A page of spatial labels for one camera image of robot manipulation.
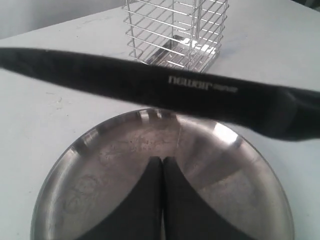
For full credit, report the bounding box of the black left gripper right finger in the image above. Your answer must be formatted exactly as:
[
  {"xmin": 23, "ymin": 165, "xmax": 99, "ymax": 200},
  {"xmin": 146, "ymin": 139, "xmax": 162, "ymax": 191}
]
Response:
[{"xmin": 162, "ymin": 157, "xmax": 248, "ymax": 240}]

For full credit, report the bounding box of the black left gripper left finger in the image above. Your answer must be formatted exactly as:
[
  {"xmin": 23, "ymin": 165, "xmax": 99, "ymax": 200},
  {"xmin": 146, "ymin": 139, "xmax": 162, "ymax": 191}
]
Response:
[{"xmin": 78, "ymin": 156, "xmax": 162, "ymax": 240}]

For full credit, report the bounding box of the black knife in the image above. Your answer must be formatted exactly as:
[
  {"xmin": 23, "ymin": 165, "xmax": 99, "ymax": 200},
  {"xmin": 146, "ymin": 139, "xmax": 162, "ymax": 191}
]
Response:
[{"xmin": 0, "ymin": 47, "xmax": 320, "ymax": 141}]

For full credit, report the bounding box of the round stainless steel plate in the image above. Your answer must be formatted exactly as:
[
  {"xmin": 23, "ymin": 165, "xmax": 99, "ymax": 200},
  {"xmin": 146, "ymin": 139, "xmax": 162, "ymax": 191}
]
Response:
[{"xmin": 30, "ymin": 108, "xmax": 295, "ymax": 240}]

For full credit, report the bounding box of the metal wire utensil rack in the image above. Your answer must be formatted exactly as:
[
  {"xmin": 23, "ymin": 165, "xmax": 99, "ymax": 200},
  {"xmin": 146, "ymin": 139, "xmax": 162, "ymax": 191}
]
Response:
[{"xmin": 122, "ymin": 0, "xmax": 229, "ymax": 73}]

